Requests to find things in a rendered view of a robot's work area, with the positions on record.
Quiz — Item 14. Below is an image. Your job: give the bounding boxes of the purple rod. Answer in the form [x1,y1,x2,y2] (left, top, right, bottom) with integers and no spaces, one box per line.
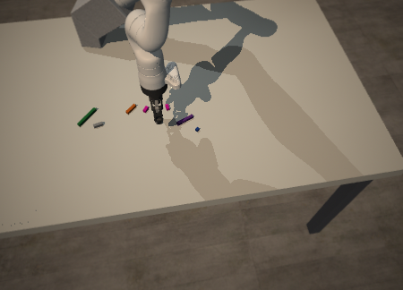
[176,115,193,125]

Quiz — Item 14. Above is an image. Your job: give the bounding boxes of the grey rod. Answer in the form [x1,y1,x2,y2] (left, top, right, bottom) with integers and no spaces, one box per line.
[93,122,103,129]

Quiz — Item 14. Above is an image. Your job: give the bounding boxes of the dark green rod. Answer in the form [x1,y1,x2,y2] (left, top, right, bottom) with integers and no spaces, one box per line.
[77,107,97,127]

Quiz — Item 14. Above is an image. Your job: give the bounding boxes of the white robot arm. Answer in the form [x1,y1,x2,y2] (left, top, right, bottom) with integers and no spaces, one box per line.
[124,0,181,90]

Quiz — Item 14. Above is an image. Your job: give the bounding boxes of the orange rectangular bar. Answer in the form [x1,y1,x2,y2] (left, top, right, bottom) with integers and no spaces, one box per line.
[125,104,136,115]

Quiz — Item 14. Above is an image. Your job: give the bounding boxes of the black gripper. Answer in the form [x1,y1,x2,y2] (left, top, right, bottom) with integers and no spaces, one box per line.
[141,84,167,124]

